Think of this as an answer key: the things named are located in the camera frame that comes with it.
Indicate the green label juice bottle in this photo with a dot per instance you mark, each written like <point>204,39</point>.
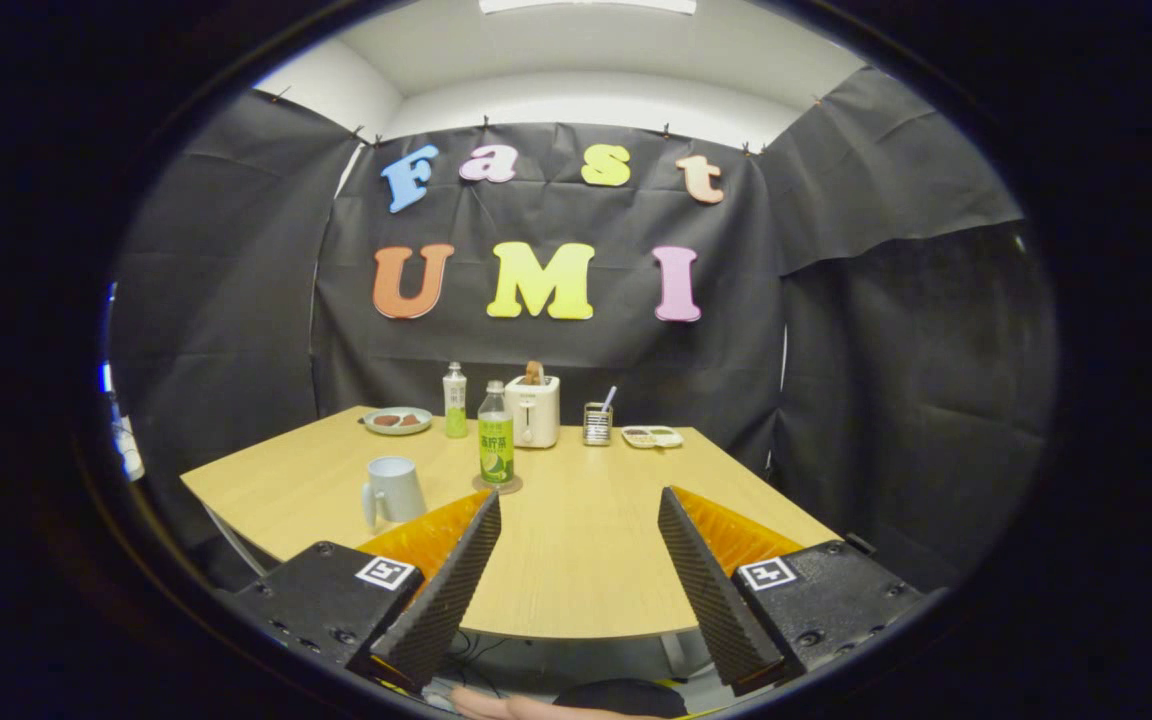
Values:
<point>496,450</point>

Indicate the pale green plate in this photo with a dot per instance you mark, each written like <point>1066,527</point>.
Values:
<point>397,430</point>

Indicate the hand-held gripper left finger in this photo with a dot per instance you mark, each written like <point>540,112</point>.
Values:
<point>446,600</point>

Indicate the slim white green drink bottle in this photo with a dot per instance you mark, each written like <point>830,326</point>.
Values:
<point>455,400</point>

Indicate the white cup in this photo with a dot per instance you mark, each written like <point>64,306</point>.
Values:
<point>398,490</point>

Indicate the metal spoon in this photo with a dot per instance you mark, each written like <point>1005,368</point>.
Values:
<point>609,398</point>

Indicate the toast slice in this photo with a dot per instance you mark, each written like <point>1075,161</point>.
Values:
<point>534,373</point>

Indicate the brown round coaster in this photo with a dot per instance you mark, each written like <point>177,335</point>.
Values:
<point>515,487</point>

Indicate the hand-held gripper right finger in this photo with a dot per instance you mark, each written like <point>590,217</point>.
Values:
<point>711,600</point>

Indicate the white toaster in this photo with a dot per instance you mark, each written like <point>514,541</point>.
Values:
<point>539,412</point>

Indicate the computer monitor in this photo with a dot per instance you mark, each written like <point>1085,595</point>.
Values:
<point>107,378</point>

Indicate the white divided snack tray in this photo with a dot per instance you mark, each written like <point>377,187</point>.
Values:
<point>652,437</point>

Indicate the wooden table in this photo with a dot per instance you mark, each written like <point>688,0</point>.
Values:
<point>586,560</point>

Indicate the ceiling light panel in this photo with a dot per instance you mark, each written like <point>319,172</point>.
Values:
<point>586,5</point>

